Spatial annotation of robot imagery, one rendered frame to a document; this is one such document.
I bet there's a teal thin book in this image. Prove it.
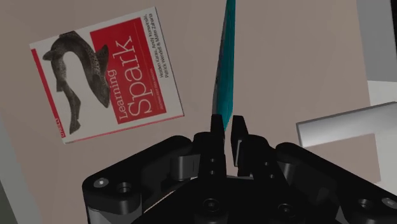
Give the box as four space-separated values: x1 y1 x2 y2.
211 0 237 131

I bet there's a white rectangular block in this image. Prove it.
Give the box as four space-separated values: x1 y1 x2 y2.
295 101 397 148

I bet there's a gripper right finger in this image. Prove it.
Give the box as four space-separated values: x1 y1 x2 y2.
230 115 397 224

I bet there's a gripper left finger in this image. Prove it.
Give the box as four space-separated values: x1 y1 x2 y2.
81 114 229 224

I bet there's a white red book with fish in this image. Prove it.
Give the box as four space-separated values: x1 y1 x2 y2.
29 6 185 144

